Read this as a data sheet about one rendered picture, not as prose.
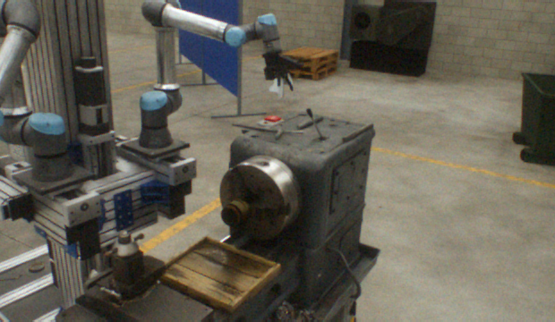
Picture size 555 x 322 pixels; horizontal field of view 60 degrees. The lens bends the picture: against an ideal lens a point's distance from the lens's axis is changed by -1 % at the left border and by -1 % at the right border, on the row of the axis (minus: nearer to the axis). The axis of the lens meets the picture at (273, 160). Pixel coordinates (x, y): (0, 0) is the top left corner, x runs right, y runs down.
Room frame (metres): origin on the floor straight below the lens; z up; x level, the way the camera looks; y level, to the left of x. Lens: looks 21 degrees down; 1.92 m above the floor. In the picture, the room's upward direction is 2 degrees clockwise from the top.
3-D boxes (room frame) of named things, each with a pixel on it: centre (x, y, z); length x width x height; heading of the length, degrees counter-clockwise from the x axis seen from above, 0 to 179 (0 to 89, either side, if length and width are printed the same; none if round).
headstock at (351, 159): (2.07, -0.14, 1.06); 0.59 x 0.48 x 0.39; 149
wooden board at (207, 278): (1.49, 0.19, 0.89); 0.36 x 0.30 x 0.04; 59
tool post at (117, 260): (1.25, 0.43, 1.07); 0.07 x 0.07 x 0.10; 59
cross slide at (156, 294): (1.21, 0.38, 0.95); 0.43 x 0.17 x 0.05; 59
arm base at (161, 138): (2.08, 0.55, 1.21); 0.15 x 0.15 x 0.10
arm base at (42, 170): (1.69, 0.84, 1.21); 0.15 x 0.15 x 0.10
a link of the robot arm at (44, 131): (1.69, 0.85, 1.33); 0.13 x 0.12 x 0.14; 74
